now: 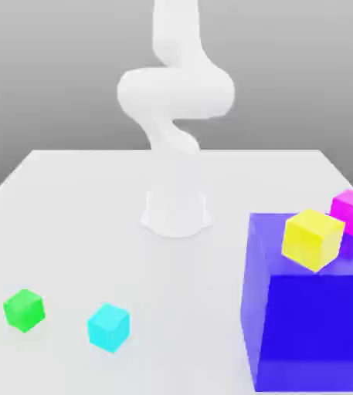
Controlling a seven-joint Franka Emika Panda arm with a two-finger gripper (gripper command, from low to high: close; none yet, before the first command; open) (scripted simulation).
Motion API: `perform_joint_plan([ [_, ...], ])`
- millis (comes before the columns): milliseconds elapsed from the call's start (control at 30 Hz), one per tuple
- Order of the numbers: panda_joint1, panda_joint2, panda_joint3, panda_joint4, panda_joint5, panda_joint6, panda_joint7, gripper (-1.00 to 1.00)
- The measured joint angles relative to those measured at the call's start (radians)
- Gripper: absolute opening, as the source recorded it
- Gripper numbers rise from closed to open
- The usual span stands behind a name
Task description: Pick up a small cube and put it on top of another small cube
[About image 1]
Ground small yellow cube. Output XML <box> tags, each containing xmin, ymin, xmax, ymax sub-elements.
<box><xmin>281</xmin><ymin>208</ymin><xmax>346</xmax><ymax>273</ymax></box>

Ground small cyan cube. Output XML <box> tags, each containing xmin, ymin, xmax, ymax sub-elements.
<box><xmin>87</xmin><ymin>302</ymin><xmax>131</xmax><ymax>354</ymax></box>

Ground small green cube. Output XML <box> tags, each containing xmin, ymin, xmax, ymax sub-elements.
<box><xmin>2</xmin><ymin>288</ymin><xmax>46</xmax><ymax>334</ymax></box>

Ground large blue box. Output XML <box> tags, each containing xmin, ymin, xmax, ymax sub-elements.
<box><xmin>239</xmin><ymin>211</ymin><xmax>353</xmax><ymax>393</ymax></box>

